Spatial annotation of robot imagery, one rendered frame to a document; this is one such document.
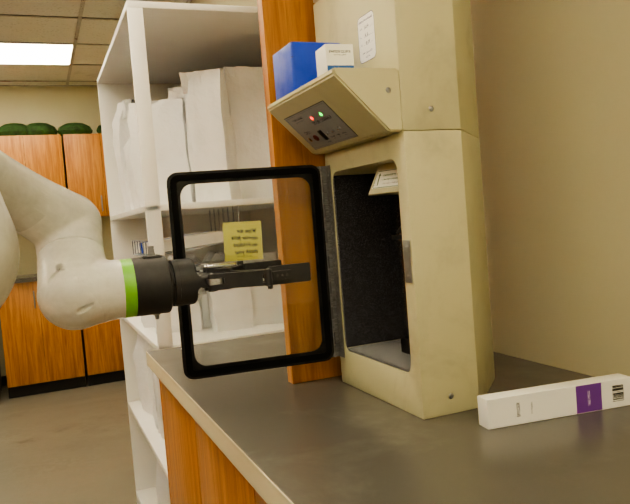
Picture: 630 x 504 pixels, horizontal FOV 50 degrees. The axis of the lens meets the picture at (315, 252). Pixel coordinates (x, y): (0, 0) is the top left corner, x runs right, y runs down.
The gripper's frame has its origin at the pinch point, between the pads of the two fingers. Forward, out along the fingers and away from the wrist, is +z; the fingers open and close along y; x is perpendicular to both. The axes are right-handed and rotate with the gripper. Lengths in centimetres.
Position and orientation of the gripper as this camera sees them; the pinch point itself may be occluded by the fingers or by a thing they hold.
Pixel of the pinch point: (288, 270)
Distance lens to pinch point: 115.3
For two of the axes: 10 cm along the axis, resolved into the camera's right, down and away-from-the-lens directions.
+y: -3.8, -0.2, 9.2
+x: 0.8, 10.0, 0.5
